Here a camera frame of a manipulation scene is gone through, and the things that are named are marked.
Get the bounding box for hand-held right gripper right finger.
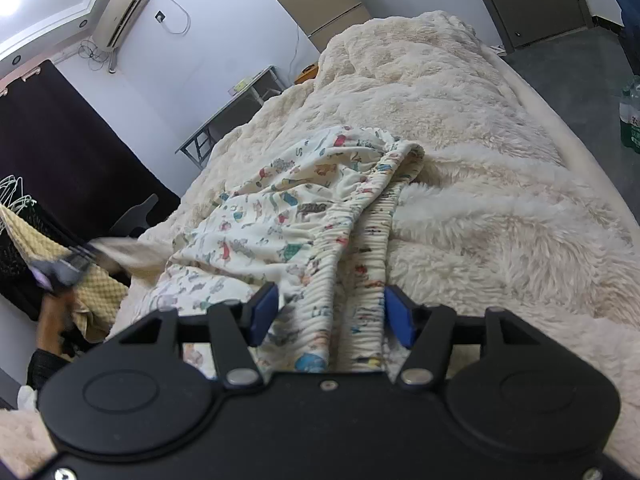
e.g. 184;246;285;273
384;285;525;390

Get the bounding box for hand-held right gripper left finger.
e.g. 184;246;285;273
119;282;279;390

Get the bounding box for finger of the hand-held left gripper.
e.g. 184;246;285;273
65;242;103;272

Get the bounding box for cream animal print pajama pants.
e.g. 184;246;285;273
95;125;426;376

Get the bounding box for person's left forearm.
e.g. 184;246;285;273
27;289;77;397

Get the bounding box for yellow checked towel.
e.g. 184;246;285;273
0;205;131;344

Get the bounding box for grey chair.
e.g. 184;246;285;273
111;192;161;239

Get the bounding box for dark curtain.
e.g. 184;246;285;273
0;60;182;322

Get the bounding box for cream fluffy blanket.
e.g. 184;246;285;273
0;10;640;480

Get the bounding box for grey folding table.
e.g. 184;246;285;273
175;65;284;171

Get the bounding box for white air conditioner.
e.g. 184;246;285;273
91;0;155;51

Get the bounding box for pack of water bottles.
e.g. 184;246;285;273
619;75;640;154

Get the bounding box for gold two-door fridge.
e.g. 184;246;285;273
272;0;373;54

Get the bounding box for grey door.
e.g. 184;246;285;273
460;0;594;54

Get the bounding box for bunch of wire hangers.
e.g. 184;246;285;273
0;175;39;221

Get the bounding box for white air conditioner cable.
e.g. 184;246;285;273
160;0;192;36

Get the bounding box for white fridge cable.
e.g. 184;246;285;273
287;25;302;79

